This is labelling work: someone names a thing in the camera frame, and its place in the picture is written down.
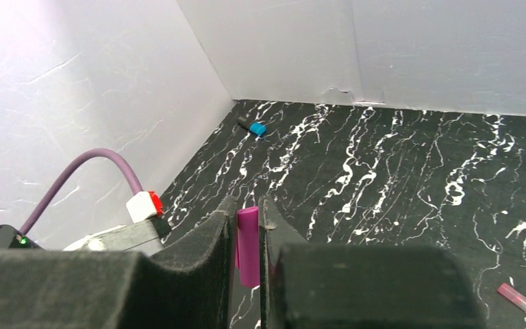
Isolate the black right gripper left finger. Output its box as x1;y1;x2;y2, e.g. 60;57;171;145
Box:
0;196;238;328

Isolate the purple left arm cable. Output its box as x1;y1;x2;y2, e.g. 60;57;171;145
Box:
19;148;144;236

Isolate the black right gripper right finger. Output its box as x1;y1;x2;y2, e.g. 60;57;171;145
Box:
258;196;486;328

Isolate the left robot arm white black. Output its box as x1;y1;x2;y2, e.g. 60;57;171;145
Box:
0;217;171;256

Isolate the blue black marker cap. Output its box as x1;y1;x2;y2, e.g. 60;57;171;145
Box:
236;117;266;136

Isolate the magenta pen cap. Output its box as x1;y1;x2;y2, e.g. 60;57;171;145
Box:
235;206;260;288

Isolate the pink translucent pen cap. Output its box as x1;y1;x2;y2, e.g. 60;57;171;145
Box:
497;283;526;314

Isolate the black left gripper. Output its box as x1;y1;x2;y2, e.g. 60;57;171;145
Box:
64;217;172;256

